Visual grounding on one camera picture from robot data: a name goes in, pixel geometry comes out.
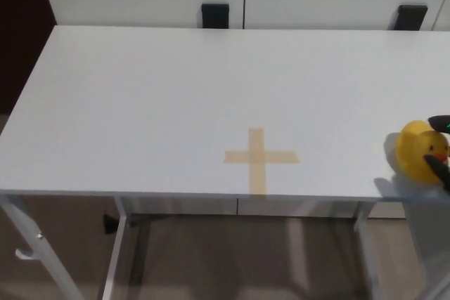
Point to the right black wall bracket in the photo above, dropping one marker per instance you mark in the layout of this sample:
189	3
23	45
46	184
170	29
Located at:
410	18

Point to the yellow rubber duck toy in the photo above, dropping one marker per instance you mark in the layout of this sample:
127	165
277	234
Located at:
415	152

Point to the small black floor object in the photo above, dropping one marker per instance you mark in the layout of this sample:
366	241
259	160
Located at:
109	224

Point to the short beige tape strip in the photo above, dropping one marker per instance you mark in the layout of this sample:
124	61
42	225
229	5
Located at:
236	157

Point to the white hook on leg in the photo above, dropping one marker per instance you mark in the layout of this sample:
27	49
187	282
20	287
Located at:
24	253

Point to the long beige tape strip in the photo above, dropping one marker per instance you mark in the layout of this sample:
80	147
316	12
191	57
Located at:
256	180

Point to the white metal desk leg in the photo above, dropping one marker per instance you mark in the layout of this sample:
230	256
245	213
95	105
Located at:
115	254
33	236
367	244

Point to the left black wall bracket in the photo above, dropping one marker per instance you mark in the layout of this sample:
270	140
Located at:
215	16

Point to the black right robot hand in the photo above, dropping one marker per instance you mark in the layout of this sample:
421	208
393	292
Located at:
439	122

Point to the black wall bracket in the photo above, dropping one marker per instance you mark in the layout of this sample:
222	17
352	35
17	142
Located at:
215	16
410	18

